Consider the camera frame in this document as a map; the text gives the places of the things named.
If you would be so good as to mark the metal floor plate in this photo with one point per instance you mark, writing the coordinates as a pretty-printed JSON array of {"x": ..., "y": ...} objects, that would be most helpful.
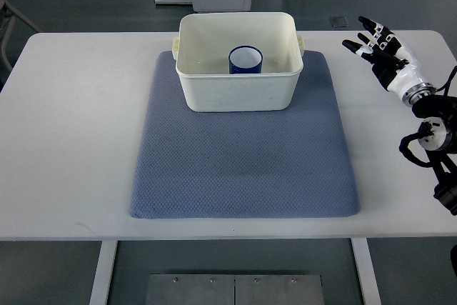
[{"x": 234, "y": 289}]

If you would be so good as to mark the white chair frame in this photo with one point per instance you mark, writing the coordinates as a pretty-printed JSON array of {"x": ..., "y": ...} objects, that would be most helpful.
[{"x": 9, "y": 16}]

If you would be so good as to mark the right table leg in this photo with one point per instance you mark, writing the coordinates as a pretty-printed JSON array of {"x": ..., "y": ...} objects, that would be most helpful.
[{"x": 365, "y": 270}]

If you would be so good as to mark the left table leg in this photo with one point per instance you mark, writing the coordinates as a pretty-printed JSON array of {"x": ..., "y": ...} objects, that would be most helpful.
[{"x": 103, "y": 274}]

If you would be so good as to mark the blue enamel cup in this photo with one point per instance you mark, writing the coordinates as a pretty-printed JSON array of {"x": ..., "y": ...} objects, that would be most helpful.
[{"x": 245, "y": 60}]

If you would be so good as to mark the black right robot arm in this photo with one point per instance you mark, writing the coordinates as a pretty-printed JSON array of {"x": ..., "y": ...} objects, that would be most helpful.
[{"x": 436, "y": 135}]

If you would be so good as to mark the blue quilted mat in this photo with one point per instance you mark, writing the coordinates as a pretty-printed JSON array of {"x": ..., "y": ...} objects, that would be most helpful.
[{"x": 292, "y": 163}]

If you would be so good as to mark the table leg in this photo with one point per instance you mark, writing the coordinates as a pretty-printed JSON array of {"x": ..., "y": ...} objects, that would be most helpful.
[
  {"x": 103, "y": 274},
  {"x": 365, "y": 270}
]

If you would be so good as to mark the small grey floor hatch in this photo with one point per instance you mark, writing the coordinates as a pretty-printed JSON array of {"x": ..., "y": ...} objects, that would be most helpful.
[{"x": 338, "y": 22}]

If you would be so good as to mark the cream plastic box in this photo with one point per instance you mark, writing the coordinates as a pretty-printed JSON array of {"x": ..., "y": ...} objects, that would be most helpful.
[{"x": 202, "y": 48}]

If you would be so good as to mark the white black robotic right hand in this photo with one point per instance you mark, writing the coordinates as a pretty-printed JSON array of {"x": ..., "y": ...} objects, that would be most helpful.
[{"x": 392, "y": 61}]

